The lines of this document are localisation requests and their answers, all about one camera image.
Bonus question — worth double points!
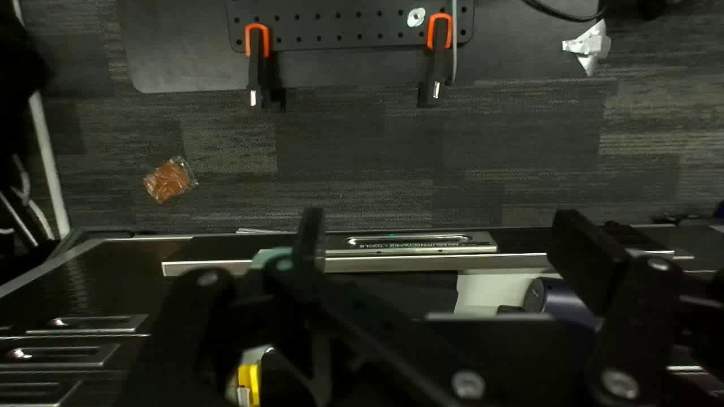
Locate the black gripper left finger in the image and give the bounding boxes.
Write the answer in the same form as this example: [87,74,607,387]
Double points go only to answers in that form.
[263,207,327,301]

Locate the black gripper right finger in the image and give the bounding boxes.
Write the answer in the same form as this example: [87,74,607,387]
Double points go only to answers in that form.
[549,210,680,316]

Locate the grey tool drawer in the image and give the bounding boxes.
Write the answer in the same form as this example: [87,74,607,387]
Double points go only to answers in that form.
[0,221,724,407]

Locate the yellow tool in drawer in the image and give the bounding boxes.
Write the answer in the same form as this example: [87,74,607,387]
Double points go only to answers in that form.
[235,361,261,407]

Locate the silver measuring tape ruler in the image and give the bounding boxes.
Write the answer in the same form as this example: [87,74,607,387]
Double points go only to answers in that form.
[329,230,499,256]

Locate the orange plastic wrapper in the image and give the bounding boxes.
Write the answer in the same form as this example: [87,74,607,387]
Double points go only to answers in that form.
[144,155,200,203]

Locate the crumpled white paper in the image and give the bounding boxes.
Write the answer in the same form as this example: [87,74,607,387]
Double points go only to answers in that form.
[561,20,612,74]

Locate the orange-black left caster clamp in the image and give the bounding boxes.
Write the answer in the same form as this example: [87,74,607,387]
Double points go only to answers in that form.
[244,23,271,109]

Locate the orange-black caster clamp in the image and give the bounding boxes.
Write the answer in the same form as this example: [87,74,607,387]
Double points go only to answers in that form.
[244,23,271,109]
[420,11,456,109]

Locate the black pegboard cart base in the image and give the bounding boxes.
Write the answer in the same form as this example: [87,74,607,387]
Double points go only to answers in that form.
[119,0,599,92]

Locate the orange-black right caster clamp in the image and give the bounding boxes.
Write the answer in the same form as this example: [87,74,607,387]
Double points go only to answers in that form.
[420,11,456,109]

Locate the white vertical post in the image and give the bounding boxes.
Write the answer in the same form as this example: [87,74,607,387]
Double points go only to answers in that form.
[27,92,72,237]

